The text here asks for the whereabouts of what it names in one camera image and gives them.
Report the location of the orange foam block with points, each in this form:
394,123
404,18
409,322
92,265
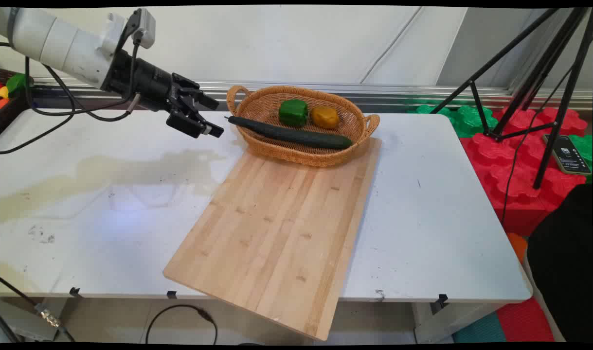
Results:
518,245

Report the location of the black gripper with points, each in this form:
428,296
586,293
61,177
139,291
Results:
145,82

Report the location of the orange toy vegetable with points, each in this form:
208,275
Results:
3,102

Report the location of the large black object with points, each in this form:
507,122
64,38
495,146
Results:
564,262

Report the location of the red floor mat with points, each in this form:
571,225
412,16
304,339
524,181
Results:
525,321

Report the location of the yellow toy vegetable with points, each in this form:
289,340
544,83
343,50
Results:
3,91

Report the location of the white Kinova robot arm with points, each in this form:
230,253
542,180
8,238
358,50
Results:
58,41

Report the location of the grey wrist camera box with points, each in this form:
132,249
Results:
143,26

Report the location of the black tripod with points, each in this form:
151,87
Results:
554,73

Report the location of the red foam blocks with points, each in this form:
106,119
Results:
510,175

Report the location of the yellow bell pepper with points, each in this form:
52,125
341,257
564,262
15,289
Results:
324,117

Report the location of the green bell pepper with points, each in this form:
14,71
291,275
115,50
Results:
293,113

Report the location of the teal floor mat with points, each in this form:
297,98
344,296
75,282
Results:
478,330

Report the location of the green toy vegetable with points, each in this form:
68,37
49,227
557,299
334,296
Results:
17,83

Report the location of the black smartphone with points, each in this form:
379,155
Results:
566,154

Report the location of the aluminium wall rail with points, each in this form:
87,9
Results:
398,93

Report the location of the green foam blocks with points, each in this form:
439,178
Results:
464,119

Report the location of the dark green cucumber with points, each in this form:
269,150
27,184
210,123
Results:
296,136

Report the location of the woven wicker basket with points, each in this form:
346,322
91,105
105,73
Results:
296,150

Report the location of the white table leg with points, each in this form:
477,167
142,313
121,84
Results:
447,321

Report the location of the black table edge clip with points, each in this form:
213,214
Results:
75,292
440,301
171,294

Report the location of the wooden cutting board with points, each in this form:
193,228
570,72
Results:
277,233

